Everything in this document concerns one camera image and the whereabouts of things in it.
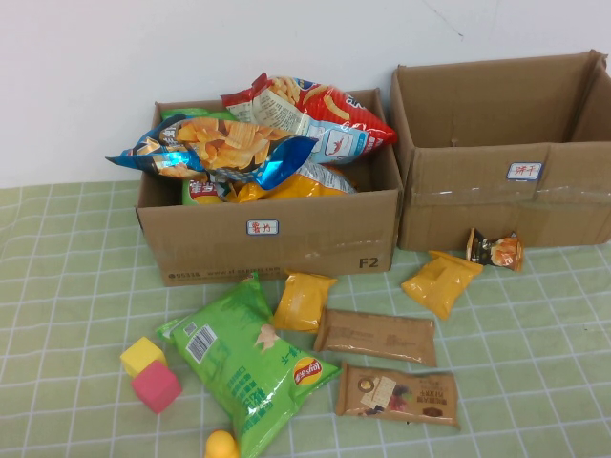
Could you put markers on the blue shrimp chip bag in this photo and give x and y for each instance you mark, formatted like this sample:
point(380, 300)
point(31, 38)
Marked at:
point(229, 143)

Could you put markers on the small yellow snack packet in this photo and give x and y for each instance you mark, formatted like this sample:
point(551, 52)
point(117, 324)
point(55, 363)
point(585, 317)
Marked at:
point(301, 300)
point(439, 286)

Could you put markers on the red fries snack bag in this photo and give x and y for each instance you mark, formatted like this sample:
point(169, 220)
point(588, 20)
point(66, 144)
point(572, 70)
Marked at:
point(343, 114)

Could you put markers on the small black orange snack packet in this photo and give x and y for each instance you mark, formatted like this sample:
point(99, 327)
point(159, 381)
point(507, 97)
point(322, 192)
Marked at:
point(496, 250)

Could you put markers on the cardboard box printed F2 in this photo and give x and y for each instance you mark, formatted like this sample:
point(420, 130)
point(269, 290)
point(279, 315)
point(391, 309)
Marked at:
point(310, 238)

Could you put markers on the orange yellow chip bag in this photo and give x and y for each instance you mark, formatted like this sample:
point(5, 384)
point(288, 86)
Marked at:
point(296, 188)

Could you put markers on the white blue-bordered label sticker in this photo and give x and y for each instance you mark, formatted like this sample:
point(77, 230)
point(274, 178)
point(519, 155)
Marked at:
point(262, 227)
point(525, 171)

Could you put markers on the green cucumber Lays chip bag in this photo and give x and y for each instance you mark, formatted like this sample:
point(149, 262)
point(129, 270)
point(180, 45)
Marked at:
point(200, 191)

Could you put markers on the plain brown biscuit packet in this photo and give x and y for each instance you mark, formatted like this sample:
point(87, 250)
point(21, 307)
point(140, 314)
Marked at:
point(377, 336)

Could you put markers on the large brown cardboard box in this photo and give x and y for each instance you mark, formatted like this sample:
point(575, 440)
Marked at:
point(458, 210)

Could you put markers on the brown picture biscuit packet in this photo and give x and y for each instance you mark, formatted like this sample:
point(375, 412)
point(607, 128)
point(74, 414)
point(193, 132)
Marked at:
point(396, 396)

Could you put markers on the yellow foam cube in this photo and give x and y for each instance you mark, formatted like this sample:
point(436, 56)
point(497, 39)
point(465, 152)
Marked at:
point(141, 355)

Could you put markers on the pink foam cube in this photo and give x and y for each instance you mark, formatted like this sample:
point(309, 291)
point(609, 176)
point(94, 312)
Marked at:
point(155, 386)

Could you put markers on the yellow ball toy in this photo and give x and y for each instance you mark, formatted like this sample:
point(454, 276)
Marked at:
point(220, 446)

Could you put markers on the green checkered tablecloth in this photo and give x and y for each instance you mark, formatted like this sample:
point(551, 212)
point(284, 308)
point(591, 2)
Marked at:
point(71, 286)

